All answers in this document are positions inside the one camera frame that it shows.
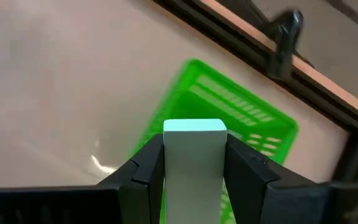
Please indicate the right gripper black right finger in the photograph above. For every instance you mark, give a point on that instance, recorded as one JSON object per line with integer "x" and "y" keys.
{"x": 253, "y": 193}

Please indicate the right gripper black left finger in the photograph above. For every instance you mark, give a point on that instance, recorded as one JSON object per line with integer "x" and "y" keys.
{"x": 141, "y": 186}

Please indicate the teal rectangular block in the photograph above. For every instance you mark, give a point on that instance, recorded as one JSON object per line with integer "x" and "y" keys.
{"x": 194, "y": 171}

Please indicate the green plastic mesh basket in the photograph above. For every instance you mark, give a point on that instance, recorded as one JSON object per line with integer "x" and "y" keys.
{"x": 228, "y": 93}

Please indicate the black table clamp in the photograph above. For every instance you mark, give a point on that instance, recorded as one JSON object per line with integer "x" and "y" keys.
{"x": 286, "y": 43}

